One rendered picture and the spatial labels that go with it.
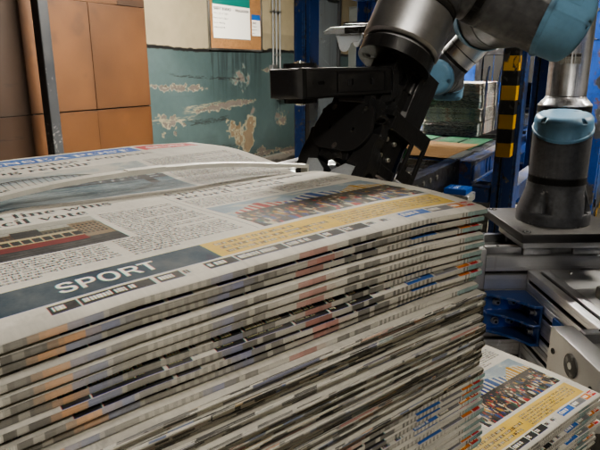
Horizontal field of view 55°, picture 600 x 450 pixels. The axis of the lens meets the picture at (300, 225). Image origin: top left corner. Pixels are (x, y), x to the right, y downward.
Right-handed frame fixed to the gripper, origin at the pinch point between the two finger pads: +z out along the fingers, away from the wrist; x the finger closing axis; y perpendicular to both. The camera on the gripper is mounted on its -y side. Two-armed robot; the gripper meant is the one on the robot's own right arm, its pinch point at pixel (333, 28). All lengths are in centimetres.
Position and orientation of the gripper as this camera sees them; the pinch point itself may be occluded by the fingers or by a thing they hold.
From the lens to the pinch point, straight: 155.8
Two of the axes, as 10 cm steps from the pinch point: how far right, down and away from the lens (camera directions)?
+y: 0.6, 9.2, 3.8
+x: 4.0, -3.7, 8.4
